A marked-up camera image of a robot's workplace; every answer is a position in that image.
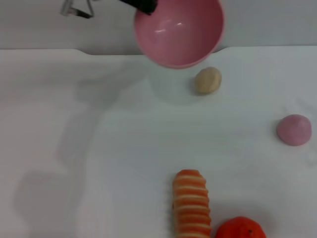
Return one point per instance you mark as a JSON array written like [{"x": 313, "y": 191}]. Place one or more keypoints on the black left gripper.
[{"x": 144, "y": 6}]

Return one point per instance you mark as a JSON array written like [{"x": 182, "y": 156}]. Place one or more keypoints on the pink plastic bowl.
[{"x": 178, "y": 34}]

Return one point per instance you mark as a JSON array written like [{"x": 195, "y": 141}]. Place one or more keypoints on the orange striped bread roll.
[{"x": 192, "y": 205}]

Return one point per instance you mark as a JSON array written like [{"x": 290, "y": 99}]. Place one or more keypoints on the beige round bun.
[{"x": 208, "y": 80}]

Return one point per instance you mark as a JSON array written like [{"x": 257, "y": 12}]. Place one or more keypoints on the pink round bun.
[{"x": 294, "y": 130}]

